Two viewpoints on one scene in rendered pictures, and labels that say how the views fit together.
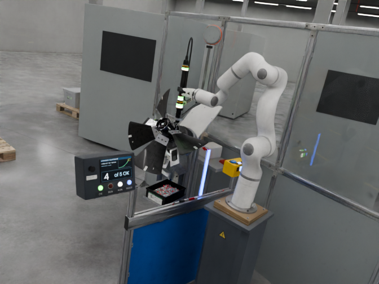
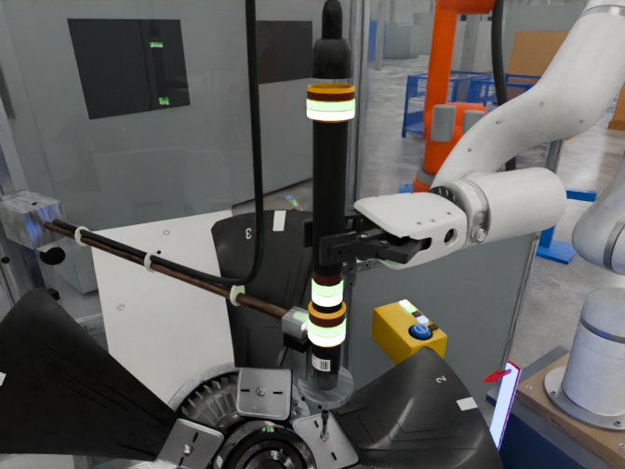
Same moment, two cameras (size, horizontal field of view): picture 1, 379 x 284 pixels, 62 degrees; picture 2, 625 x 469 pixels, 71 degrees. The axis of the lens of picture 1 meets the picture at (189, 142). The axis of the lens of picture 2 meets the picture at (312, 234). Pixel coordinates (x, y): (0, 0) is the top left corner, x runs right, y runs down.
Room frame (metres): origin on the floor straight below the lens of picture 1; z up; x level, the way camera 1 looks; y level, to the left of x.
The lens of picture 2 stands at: (1.99, 0.50, 1.70)
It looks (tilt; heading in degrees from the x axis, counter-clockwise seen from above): 26 degrees down; 289
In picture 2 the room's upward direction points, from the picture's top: straight up
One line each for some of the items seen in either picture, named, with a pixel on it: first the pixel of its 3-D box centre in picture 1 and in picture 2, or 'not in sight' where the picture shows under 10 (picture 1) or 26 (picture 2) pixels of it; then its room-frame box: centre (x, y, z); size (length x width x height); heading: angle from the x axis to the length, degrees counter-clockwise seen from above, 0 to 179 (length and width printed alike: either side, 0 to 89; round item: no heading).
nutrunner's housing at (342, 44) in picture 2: (181, 89); (327, 245); (2.11, 0.11, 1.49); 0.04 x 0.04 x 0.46
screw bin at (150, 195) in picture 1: (165, 192); not in sight; (1.85, 0.10, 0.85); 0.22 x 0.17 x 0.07; 147
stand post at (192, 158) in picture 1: (186, 191); not in sight; (2.44, -0.04, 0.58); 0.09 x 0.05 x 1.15; 43
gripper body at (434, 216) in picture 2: (192, 93); (411, 223); (2.03, 0.03, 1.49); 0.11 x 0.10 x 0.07; 43
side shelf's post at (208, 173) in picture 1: (202, 203); not in sight; (2.57, -0.22, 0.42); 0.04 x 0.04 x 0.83; 43
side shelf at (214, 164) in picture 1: (211, 160); not in sight; (2.57, -0.22, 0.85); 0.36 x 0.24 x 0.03; 43
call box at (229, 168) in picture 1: (236, 168); (406, 338); (2.05, -0.35, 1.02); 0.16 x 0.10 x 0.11; 133
